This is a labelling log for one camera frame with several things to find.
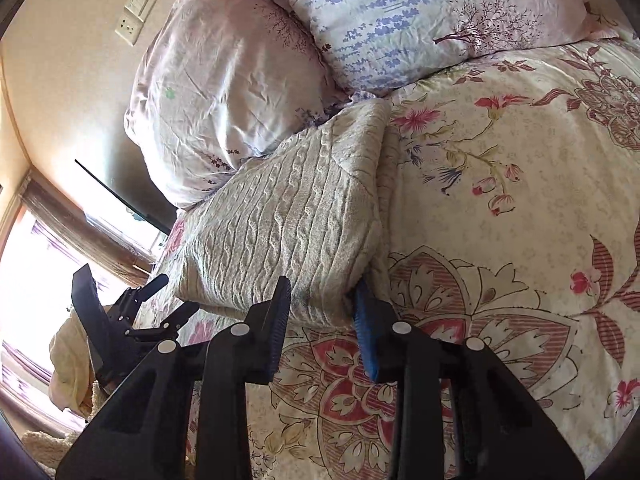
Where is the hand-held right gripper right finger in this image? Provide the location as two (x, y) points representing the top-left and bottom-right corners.
(352, 279), (585, 480)

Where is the dark panel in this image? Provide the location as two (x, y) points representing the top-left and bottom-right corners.
(75, 159), (174, 235)

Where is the lavender print pillow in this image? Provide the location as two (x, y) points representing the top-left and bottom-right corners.
(227, 0), (621, 100)

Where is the yellow cloth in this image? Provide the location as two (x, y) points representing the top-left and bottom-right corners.
(49, 310), (101, 412)

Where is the beige cable-knit sweater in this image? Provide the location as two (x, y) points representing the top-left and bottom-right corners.
(172, 99), (401, 332)

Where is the fluffy beige rug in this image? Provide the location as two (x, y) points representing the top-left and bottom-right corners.
(22, 429), (77, 470)

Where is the pink floral pillow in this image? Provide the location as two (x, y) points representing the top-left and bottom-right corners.
(124, 0), (352, 211)

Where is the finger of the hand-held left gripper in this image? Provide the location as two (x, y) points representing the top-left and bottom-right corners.
(111, 273), (201, 338)
(71, 263), (132, 392)

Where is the white wall socket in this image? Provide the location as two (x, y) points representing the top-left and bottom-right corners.
(114, 14), (147, 47)

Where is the floral bed sheet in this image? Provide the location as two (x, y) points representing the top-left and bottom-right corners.
(135, 35), (640, 480)

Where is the brown curtain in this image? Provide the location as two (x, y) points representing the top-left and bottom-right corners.
(20, 170), (157, 283)

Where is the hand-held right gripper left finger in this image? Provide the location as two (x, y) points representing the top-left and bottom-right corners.
(55, 275), (292, 480)

